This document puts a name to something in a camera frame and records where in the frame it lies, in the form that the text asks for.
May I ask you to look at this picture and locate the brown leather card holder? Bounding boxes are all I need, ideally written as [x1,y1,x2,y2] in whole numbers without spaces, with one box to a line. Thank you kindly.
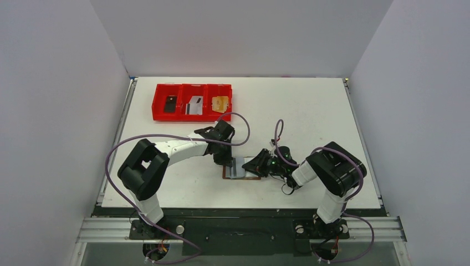
[222,157,260,180]

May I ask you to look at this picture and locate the white card magnetic stripe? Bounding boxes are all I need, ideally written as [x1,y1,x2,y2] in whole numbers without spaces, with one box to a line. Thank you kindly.
[225,157,246,179]

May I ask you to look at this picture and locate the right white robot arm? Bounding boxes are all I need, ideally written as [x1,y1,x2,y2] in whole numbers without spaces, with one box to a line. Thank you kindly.
[242,141,367,237]

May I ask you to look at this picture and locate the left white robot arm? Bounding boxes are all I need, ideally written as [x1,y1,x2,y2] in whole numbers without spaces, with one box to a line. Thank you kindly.
[117,120,235,238]

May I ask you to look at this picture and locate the yellow card holder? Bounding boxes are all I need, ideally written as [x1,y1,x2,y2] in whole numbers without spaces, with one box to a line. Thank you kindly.
[212,96,229,114]

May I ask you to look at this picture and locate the white cards in bin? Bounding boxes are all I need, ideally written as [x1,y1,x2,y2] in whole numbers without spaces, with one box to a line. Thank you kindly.
[185,95,203,115]

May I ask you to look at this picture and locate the black card holder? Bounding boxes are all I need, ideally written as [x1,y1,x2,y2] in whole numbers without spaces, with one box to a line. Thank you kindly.
[164,95,177,114]

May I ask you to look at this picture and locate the red right bin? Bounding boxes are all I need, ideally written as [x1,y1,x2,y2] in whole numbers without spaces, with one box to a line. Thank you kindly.
[202,84,232,121]

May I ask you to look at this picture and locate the red bin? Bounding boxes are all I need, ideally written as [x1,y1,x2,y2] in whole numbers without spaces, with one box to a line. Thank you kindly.
[181,84,205,122]
[202,84,232,121]
[151,84,182,122]

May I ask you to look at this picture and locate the red middle bin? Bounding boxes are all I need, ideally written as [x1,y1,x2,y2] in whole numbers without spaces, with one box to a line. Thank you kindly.
[181,84,205,122]

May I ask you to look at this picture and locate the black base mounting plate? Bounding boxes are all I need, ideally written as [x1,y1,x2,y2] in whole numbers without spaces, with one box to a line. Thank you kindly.
[92,206,385,258]

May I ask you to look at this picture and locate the red left bin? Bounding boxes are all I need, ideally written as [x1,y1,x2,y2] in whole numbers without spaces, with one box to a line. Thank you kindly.
[151,84,182,122]

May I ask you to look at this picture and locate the aluminium frame rail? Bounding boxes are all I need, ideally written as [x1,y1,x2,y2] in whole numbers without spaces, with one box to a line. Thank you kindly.
[76,217,406,243]

